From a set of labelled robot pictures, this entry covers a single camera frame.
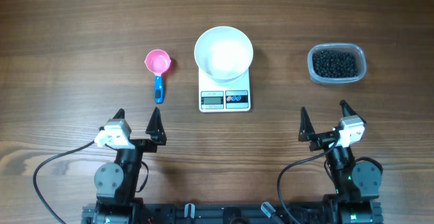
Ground white digital kitchen scale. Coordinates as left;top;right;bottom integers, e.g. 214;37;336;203
198;70;251;113

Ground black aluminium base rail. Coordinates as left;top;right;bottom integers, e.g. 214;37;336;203
81;202;384;224

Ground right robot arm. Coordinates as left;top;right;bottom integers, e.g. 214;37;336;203
294;100;383;223

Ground white bowl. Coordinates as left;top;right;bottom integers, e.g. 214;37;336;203
194;26;254;82

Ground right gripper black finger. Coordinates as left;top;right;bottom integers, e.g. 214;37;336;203
340;100;366;124
298;107;316;141

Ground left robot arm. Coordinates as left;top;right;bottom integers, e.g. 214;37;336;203
82;107;167;224

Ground clear plastic container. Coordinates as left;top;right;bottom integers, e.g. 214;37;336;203
307;43;367;85

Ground black beans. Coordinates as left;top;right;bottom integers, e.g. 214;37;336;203
313;50;358;78

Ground pink scoop with blue handle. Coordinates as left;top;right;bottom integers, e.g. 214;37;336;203
144;50;171;104

